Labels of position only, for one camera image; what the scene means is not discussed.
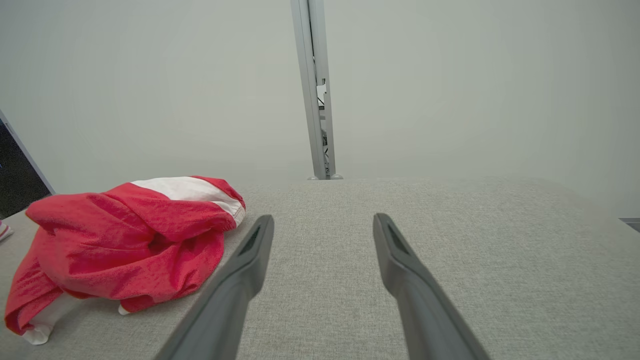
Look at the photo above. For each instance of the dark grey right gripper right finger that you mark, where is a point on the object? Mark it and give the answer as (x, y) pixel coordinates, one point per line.
(420, 305)

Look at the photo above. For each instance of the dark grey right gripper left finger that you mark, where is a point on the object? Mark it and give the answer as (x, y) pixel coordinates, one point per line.
(235, 295)

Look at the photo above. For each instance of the red shorts with white panels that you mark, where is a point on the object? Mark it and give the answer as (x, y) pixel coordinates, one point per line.
(125, 240)

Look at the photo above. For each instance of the red jersey with white sleeves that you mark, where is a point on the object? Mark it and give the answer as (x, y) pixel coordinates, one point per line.
(4, 231)

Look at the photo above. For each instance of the grey wheeled stand leg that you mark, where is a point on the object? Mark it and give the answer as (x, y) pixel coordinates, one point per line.
(20, 175)

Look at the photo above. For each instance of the grey wall baseboard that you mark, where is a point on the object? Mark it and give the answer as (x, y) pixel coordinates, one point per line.
(631, 224)

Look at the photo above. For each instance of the grey metal partition post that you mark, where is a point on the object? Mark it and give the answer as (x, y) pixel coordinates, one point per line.
(312, 75)

